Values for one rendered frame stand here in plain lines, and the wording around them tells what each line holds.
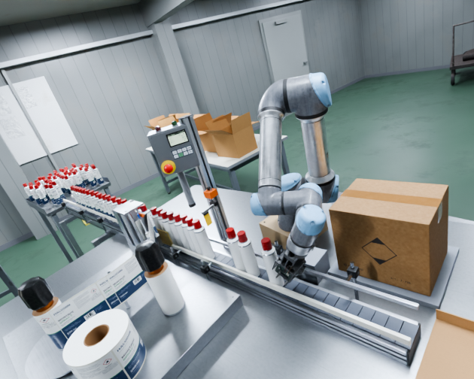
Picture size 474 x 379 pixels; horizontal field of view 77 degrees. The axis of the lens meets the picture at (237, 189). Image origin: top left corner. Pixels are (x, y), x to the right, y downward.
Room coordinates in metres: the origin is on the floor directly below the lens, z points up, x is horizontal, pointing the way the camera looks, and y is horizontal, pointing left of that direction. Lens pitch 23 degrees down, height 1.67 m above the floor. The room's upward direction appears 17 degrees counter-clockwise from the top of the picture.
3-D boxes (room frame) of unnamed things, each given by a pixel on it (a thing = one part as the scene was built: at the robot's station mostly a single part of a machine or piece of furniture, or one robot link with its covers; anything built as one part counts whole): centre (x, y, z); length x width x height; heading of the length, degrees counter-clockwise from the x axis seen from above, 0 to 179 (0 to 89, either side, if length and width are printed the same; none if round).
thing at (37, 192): (3.10, 1.73, 0.98); 0.57 x 0.46 x 0.21; 131
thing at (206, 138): (3.35, 0.05, 0.96); 0.53 x 0.45 x 0.37; 122
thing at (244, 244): (0.96, 0.03, 0.98); 0.05 x 0.05 x 0.20
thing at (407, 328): (1.15, 0.20, 0.86); 1.65 x 0.08 x 0.04; 41
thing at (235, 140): (2.99, -0.12, 0.97); 0.51 x 0.42 x 0.37; 126
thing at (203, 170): (1.28, 0.12, 1.16); 0.04 x 0.04 x 0.67; 41
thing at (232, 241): (1.01, 0.07, 0.98); 0.05 x 0.05 x 0.20
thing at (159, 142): (1.29, 0.21, 1.38); 0.17 x 0.10 x 0.19; 96
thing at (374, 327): (0.91, 0.04, 0.90); 1.07 x 0.01 x 0.02; 41
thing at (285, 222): (1.18, -0.21, 0.97); 0.15 x 0.15 x 0.10
